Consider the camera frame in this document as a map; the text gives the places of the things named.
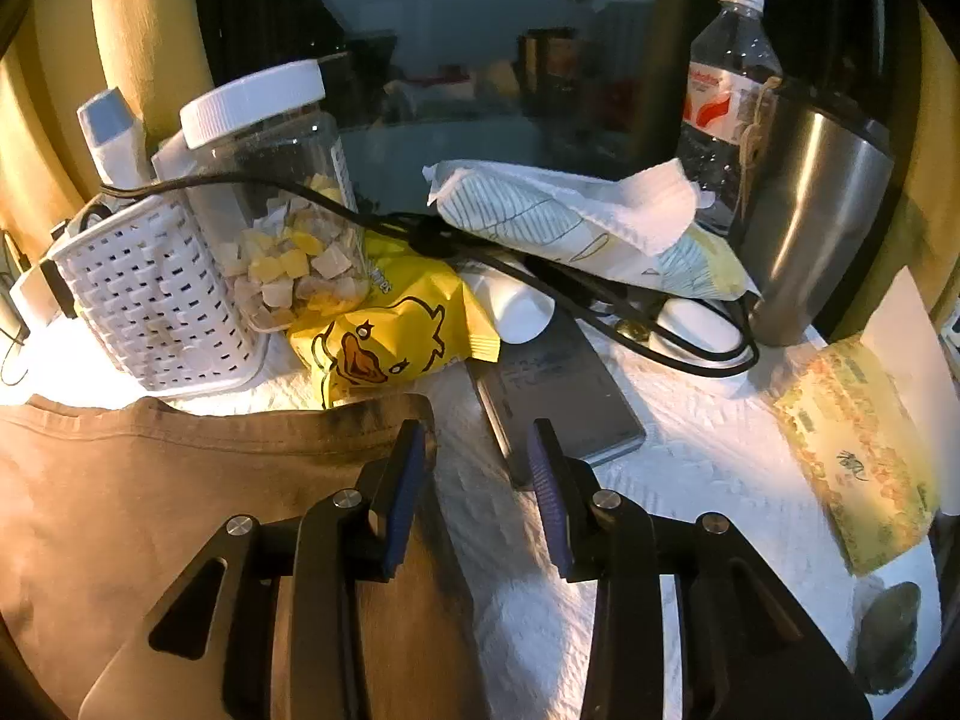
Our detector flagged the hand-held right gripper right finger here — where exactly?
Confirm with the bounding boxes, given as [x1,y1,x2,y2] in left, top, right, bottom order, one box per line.
[525,418,875,720]

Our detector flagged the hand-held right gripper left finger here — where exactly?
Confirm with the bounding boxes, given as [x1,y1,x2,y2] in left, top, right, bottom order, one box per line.
[146,420,437,720]

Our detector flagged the brown t-shirt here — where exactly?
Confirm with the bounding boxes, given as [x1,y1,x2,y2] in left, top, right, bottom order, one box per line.
[0,394,481,720]

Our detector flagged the grey smartphone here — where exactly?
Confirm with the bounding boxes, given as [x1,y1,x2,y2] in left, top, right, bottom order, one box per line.
[469,311,647,466]

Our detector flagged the yellow duck snack packet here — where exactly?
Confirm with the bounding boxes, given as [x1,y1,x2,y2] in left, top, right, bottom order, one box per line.
[289,236,502,410]

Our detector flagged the white textured table cover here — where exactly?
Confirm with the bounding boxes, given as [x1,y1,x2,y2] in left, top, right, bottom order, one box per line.
[0,300,942,720]

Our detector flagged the white paper cup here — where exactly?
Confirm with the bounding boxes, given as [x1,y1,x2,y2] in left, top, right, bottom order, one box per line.
[461,259,556,344]

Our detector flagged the white round case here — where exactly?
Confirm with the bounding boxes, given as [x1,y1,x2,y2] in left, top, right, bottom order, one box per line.
[649,296,751,398]

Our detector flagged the printed paper towel pack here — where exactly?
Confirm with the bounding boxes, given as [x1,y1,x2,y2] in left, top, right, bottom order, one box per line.
[424,157,762,297]

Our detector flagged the yellow tissue pack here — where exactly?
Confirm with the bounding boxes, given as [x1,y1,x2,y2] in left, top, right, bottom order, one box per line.
[772,337,942,578]

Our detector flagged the white woven plastic basket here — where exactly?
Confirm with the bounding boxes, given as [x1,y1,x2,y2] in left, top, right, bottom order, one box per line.
[45,195,271,398]

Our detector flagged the dark mottled object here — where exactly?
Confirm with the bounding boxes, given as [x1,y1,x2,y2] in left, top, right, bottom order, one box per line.
[855,581,923,695]

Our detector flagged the clear jar with white lid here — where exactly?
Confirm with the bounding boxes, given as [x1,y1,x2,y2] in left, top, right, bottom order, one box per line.
[180,60,372,331]

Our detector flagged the steel tumbler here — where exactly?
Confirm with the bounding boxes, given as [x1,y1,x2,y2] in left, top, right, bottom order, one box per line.
[739,79,897,346]

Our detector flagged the white paper card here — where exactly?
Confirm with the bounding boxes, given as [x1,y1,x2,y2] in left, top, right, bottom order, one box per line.
[862,266,950,391]

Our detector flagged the plastic water bottle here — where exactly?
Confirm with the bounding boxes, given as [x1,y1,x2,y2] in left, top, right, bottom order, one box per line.
[675,0,782,237]

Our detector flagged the white and blue tube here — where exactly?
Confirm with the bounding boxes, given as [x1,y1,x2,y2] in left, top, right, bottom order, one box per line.
[77,88,151,181]

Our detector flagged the dark window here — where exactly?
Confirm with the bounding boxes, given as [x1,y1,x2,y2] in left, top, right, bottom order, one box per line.
[202,0,916,188]

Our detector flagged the yellow curtain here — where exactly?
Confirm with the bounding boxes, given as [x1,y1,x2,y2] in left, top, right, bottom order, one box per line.
[900,7,960,331]
[0,0,218,263]

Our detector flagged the black charger cable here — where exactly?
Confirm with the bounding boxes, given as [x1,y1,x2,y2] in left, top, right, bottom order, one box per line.
[97,172,760,376]

